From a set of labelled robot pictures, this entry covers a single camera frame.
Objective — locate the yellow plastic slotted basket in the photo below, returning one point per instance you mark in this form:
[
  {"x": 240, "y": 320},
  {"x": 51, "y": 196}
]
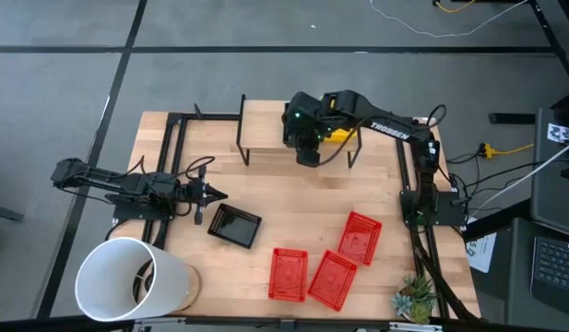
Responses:
[{"x": 341, "y": 135}]

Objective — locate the long silver aluminium bracket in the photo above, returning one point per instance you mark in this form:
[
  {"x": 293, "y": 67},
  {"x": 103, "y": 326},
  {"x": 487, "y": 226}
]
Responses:
[{"x": 418, "y": 327}]

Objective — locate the dark grey flat panel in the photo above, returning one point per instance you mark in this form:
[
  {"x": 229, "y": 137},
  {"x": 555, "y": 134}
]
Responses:
[{"x": 553, "y": 198}]

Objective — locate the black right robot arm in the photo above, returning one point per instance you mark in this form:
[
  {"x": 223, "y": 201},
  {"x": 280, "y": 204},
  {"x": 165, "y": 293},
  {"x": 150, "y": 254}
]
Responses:
[{"x": 390, "y": 125}]

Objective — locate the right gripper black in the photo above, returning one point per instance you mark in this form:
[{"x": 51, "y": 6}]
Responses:
[{"x": 307, "y": 120}]

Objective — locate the black flat floor bar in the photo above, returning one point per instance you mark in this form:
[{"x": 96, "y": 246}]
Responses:
[{"x": 512, "y": 118}]

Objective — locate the dark grey floor object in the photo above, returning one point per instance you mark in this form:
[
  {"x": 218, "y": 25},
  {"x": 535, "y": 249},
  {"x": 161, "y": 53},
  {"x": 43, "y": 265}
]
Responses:
[{"x": 3, "y": 213}]

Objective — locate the black metal mounting frame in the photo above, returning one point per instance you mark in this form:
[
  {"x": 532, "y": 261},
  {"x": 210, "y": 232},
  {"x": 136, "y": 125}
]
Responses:
[{"x": 210, "y": 116}]

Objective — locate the black aluminium rig beam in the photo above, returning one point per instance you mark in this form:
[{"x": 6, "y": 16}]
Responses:
[{"x": 219, "y": 323}]

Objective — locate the black desk frame bar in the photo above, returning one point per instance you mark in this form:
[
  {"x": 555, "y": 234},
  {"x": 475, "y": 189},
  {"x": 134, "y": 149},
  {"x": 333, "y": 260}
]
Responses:
[{"x": 549, "y": 30}]

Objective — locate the small green succulent plant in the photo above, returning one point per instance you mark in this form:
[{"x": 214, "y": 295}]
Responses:
[{"x": 415, "y": 295}]

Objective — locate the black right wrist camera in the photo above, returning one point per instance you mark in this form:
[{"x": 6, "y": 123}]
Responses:
[{"x": 308, "y": 157}]

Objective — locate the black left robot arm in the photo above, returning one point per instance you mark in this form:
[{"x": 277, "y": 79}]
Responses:
[{"x": 104, "y": 177}]

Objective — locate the red plastic slotted basket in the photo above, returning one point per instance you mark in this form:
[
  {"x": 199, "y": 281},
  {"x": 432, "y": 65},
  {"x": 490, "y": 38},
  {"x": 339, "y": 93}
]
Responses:
[
  {"x": 332, "y": 281},
  {"x": 360, "y": 238},
  {"x": 288, "y": 276}
]

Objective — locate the white cylindrical bucket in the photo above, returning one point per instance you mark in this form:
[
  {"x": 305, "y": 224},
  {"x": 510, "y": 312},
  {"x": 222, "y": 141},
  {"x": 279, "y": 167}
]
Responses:
[{"x": 109, "y": 276}]

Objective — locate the black laptop keyboard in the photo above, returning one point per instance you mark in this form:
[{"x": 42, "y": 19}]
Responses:
[{"x": 556, "y": 272}]

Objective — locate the wooden shelf with black legs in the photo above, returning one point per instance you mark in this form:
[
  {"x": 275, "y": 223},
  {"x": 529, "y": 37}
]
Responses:
[{"x": 261, "y": 124}]

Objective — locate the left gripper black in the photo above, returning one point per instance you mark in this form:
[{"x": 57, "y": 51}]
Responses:
[{"x": 189, "y": 191}]

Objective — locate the black side desk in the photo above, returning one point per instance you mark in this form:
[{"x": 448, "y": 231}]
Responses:
[{"x": 514, "y": 295}]

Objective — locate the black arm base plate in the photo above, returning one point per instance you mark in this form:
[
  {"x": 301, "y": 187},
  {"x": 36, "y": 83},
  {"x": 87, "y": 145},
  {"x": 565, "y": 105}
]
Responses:
[
  {"x": 452, "y": 207},
  {"x": 127, "y": 213}
]

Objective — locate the black plastic slotted basket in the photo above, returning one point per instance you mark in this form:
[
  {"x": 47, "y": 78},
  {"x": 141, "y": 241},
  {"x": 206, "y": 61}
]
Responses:
[{"x": 233, "y": 227}]

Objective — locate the printed marker tag sheet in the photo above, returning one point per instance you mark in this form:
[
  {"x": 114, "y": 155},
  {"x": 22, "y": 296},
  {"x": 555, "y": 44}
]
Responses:
[{"x": 560, "y": 133}]

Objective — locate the white printed paper sheet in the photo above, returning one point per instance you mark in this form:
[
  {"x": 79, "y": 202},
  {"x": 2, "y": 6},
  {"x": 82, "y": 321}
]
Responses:
[{"x": 484, "y": 253}]

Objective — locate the round wooden lamp base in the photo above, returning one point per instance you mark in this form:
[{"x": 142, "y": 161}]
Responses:
[{"x": 194, "y": 288}]

